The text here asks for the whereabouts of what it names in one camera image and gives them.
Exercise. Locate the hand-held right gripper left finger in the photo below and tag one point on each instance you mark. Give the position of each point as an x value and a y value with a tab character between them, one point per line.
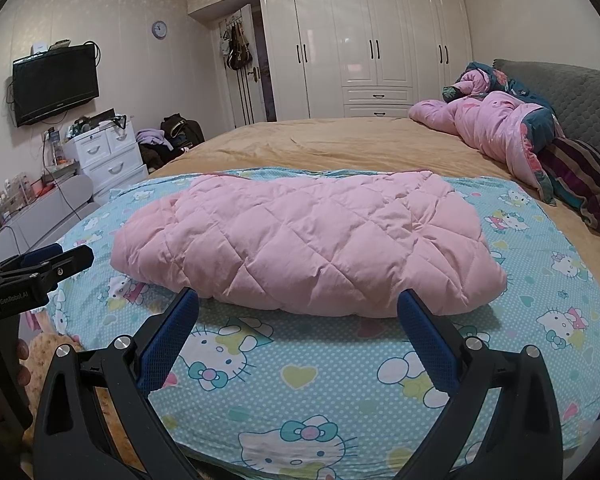
172	340

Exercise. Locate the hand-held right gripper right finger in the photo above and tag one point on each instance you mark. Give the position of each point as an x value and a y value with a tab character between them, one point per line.
430	340

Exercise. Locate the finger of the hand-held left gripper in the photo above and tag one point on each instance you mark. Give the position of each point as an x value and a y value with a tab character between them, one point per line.
40	255
70	262

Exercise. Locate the pink quilted jacket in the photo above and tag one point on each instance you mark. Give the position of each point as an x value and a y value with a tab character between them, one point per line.
305	240

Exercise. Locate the dark clothes pile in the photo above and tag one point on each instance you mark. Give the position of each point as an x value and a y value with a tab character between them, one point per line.
157	156

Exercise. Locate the person's left hand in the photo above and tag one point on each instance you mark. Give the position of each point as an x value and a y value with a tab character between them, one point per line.
24	362

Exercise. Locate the grey low cabinet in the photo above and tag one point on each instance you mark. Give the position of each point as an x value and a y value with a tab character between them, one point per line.
40	215

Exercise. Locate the tan fleece garment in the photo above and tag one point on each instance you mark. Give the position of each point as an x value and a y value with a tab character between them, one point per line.
45	345

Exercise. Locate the white drawer cabinet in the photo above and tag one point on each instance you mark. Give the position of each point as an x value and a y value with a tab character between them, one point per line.
110	165

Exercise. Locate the blue cartoon printed blanket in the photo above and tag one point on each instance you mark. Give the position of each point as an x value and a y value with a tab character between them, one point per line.
330	385

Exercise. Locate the purple cloth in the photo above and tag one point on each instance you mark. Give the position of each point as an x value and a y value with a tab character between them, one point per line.
152	137

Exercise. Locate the black television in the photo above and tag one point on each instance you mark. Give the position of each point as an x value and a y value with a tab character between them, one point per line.
55	85

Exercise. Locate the black bag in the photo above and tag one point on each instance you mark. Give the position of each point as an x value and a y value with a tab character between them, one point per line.
182	130

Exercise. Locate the tan bed sheet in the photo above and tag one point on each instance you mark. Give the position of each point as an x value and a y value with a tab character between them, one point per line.
330	145

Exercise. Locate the dark striped pillow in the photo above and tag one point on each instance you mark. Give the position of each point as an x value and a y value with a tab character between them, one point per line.
585	185

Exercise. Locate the pink floral quilt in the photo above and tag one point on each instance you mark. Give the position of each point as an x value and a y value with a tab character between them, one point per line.
485	120

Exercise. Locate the white door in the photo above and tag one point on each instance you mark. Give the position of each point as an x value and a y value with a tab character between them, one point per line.
245	95

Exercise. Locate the hanging bags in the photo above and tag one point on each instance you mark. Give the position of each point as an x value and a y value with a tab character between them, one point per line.
236	47

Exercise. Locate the grey quilted headboard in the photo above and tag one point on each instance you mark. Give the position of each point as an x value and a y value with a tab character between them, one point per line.
590	95

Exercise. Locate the white wardrobe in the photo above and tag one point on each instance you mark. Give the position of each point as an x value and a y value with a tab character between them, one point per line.
360	35

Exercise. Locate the round wall clock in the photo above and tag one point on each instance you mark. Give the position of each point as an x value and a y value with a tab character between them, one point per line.
159	29

